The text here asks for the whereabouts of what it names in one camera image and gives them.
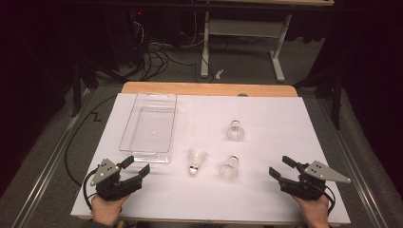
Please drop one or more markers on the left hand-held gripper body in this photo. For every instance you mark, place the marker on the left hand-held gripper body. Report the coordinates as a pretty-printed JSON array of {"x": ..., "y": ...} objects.
[{"x": 107, "y": 186}]

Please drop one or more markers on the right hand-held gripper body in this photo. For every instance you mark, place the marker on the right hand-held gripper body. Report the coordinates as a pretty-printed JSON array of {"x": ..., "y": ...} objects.
[{"x": 304, "y": 188}]

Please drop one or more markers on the clear plastic box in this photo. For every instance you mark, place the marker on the clear plastic box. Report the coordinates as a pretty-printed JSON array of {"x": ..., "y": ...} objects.
[{"x": 149, "y": 129}]

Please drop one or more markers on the white shuttlecock with blue band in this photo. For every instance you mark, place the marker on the white shuttlecock with blue band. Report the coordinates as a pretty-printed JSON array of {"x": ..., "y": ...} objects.
[
  {"x": 235, "y": 131},
  {"x": 230, "y": 169},
  {"x": 196, "y": 158}
]

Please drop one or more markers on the person's left hand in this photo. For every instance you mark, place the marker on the person's left hand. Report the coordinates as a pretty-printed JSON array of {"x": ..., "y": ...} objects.
[{"x": 106, "y": 212}]

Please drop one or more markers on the person's right hand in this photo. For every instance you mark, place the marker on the person's right hand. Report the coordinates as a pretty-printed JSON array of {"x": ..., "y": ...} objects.
[{"x": 313, "y": 212}]

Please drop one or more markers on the black metal stand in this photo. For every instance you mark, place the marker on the black metal stand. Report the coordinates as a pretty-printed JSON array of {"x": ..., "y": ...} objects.
[
  {"x": 337, "y": 104},
  {"x": 76, "y": 95}
]

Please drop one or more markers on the small white floor scrap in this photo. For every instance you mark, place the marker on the small white floor scrap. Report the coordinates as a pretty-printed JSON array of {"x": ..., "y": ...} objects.
[{"x": 219, "y": 73}]

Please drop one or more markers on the dark curtain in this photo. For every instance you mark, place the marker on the dark curtain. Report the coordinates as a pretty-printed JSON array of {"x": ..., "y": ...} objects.
[{"x": 28, "y": 79}]

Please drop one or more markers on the metal floor rail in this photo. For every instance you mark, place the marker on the metal floor rail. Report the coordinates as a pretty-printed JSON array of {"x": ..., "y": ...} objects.
[
  {"x": 47, "y": 172},
  {"x": 355, "y": 177}
]

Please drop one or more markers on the white metal desk frame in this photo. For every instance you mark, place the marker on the white metal desk frame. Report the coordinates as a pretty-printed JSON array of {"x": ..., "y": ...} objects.
[{"x": 244, "y": 28}]

